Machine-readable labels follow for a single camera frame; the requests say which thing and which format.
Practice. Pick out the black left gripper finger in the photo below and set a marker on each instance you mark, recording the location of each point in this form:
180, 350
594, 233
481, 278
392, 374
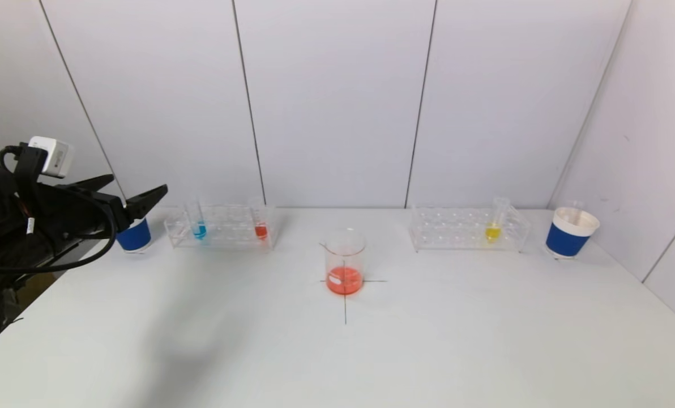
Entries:
145, 204
91, 182

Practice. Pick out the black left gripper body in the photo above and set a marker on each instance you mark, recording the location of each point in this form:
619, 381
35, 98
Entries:
104, 205

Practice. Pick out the test tube with blue liquid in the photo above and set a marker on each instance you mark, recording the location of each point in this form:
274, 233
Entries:
200, 230

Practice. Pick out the test tube with red liquid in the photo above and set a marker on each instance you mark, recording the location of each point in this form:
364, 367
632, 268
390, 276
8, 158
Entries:
576, 211

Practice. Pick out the clear acrylic test tube rack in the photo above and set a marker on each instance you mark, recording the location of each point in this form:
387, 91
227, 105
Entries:
230, 229
462, 232

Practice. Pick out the test tube with orange liquid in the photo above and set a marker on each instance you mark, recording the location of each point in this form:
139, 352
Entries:
261, 231

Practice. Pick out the clear glass beaker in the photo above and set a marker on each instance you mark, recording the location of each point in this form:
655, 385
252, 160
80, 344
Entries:
344, 280

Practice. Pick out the test tube with yellow liquid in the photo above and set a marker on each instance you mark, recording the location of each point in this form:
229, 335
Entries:
491, 233

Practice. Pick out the blue white paper cup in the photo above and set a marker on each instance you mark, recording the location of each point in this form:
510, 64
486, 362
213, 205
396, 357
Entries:
136, 238
567, 241

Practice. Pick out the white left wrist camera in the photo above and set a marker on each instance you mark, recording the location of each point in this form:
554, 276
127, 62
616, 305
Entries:
54, 156

